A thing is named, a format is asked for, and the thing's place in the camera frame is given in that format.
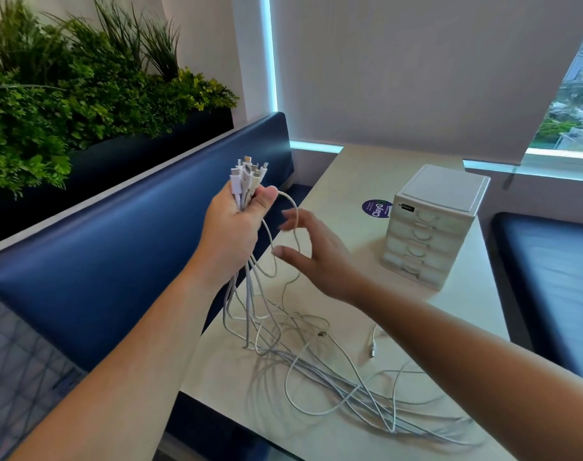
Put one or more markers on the person's left hand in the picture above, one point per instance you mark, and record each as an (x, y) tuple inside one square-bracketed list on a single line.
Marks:
[(229, 235)]

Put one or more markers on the black planter box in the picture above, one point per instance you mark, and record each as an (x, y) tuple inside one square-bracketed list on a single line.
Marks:
[(128, 158)]

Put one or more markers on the white table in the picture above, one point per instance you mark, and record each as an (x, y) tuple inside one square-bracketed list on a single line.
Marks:
[(339, 177)]

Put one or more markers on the person's right hand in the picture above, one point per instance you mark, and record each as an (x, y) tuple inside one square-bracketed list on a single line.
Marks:
[(330, 264)]

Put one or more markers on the blue padded bench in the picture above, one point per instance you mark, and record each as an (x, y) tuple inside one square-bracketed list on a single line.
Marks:
[(128, 259), (550, 273)]

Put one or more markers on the white mini drawer cabinet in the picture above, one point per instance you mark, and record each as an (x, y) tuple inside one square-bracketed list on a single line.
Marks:
[(445, 184)]

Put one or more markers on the glass window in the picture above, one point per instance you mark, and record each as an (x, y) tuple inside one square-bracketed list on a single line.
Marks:
[(574, 119)]

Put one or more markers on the white roller blind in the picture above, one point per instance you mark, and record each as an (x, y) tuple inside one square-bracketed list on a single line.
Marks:
[(416, 67)]

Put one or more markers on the person's right forearm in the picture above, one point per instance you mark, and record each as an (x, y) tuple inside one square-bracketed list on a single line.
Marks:
[(488, 379)]

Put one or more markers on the person's left forearm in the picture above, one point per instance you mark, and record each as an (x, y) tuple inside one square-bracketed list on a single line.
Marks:
[(118, 379)]

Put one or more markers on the round purple sticker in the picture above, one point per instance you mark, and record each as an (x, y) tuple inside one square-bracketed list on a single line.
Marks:
[(375, 208)]

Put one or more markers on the green leafy plants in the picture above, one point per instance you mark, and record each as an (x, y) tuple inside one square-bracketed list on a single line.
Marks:
[(56, 115)]

